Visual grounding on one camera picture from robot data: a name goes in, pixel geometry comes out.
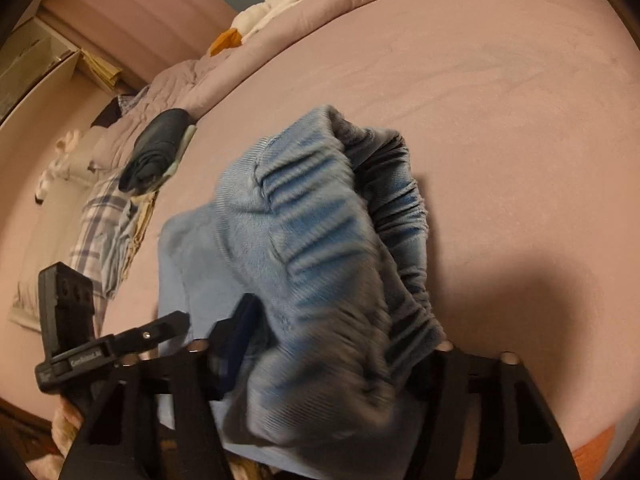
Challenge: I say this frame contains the light blue denim pants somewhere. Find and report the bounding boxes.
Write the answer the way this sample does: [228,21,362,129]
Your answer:
[157,105,447,480]

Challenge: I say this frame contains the dark grey folded garment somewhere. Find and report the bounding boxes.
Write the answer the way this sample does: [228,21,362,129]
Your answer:
[119,108,194,196]

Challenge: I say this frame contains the light green cloth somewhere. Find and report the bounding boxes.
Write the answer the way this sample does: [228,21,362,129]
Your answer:
[159,124,199,182]

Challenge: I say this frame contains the plaid shirt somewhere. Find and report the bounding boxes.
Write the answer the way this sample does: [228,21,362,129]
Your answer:
[15,167,151,332]

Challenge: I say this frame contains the beige knitted cloth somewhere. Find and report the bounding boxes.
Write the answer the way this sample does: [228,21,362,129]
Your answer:
[131,192,159,257]

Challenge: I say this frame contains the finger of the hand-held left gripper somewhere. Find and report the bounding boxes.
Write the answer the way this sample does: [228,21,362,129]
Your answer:
[107,310,192,358]

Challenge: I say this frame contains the stack of beige papers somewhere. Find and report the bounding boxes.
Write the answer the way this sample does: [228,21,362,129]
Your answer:
[80,50,124,89]

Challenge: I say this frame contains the white cloth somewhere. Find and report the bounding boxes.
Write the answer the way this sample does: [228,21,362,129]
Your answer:
[34,130,84,206]

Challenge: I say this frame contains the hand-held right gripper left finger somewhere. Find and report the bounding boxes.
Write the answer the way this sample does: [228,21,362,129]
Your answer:
[59,294,262,480]

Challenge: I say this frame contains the orange bed base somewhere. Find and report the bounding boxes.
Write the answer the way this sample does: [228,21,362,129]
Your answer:
[570,422,624,480]

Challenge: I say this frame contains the dark cloth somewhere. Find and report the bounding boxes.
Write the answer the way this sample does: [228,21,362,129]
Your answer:
[92,95,127,129]

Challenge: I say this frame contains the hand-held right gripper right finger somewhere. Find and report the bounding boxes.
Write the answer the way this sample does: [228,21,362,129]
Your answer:
[402,341,583,480]

